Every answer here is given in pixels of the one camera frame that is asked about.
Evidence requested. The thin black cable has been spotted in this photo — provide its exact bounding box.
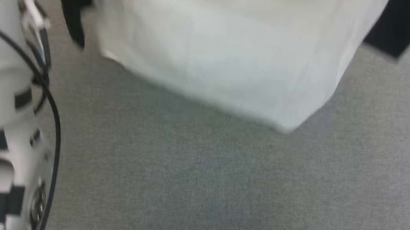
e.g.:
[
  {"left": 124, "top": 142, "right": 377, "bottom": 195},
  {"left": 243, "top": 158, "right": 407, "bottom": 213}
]
[{"left": 0, "top": 15, "right": 79, "bottom": 230}]

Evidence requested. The white fabric laundry bag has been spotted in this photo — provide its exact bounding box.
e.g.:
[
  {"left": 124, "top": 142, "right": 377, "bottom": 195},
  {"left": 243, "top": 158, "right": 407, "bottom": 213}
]
[{"left": 32, "top": 0, "right": 410, "bottom": 151}]

